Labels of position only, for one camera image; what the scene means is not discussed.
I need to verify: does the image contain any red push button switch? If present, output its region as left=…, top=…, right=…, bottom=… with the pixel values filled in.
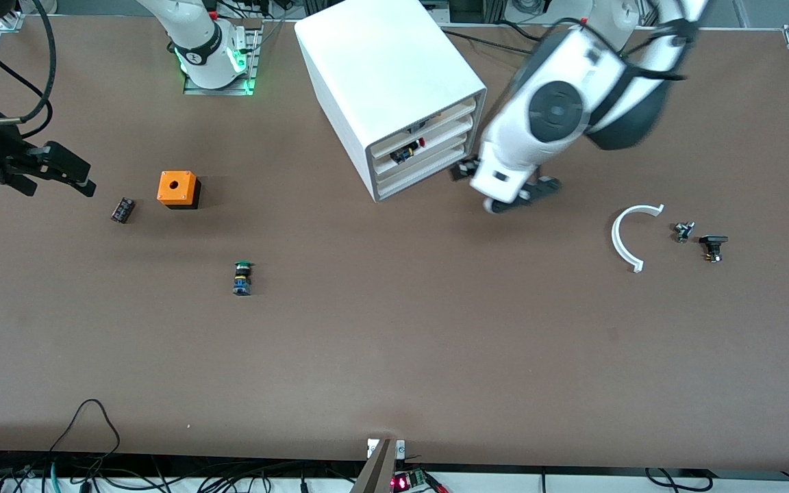
left=390, top=138, right=427, bottom=166

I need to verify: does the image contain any white drawer cabinet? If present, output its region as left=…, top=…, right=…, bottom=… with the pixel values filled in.
left=294, top=0, right=488, bottom=203

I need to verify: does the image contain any white curved plastic arc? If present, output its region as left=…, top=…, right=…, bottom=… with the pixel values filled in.
left=611, top=203, right=665, bottom=274

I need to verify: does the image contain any circuit board with red LED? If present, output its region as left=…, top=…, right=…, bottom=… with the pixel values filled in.
left=391, top=468, right=449, bottom=493

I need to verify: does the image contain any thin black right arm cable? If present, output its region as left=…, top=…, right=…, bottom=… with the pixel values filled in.
left=0, top=19, right=49, bottom=110

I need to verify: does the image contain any orange button enclosure box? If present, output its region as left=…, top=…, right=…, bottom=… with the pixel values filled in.
left=157, top=170, right=201, bottom=210

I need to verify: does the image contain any black cable behind cabinet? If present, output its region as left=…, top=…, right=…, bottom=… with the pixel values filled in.
left=441, top=27, right=540, bottom=57

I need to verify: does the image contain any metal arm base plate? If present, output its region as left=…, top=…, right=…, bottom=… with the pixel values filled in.
left=182, top=19, right=262, bottom=97

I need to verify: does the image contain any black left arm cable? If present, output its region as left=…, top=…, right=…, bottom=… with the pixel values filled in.
left=617, top=17, right=691, bottom=84

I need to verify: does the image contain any green push button switch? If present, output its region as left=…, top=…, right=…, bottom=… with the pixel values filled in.
left=233, top=260, right=255, bottom=297

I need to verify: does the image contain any small black switch component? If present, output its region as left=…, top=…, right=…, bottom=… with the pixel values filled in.
left=699, top=235, right=729, bottom=264

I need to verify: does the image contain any black looped cable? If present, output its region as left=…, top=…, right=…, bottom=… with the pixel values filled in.
left=49, top=399, right=122, bottom=473

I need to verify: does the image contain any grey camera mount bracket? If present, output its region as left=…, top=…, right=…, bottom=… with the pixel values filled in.
left=350, top=438, right=406, bottom=493

